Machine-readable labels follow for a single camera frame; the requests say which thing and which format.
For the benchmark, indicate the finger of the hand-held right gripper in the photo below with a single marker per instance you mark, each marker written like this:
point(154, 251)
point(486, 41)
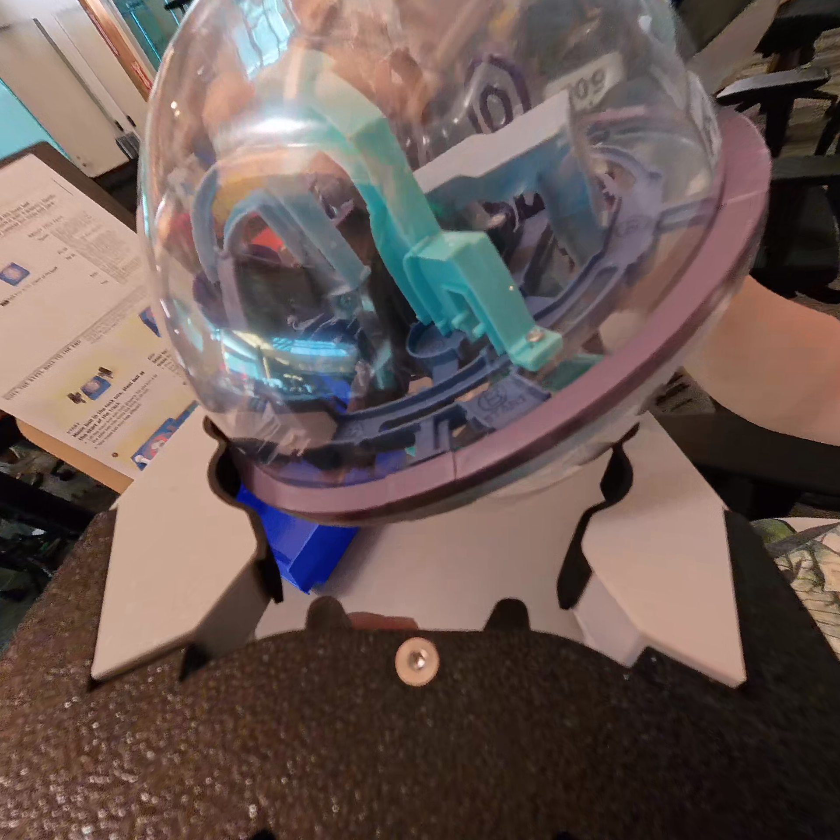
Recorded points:
point(735, 33)

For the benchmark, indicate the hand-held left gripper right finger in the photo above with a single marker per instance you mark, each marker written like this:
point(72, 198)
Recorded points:
point(656, 577)

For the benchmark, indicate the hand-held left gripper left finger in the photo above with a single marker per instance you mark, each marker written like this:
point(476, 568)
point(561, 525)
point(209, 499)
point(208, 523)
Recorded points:
point(177, 577)

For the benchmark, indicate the clear plastic maze ball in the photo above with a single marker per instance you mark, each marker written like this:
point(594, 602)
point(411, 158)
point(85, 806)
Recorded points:
point(426, 229)

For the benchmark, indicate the person's right forearm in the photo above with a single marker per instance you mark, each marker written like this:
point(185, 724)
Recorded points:
point(774, 361)

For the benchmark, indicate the blue plastic bin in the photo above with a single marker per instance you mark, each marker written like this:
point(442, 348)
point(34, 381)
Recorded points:
point(302, 551)

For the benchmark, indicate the black office chair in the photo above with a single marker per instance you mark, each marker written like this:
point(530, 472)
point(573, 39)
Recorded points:
point(807, 229)

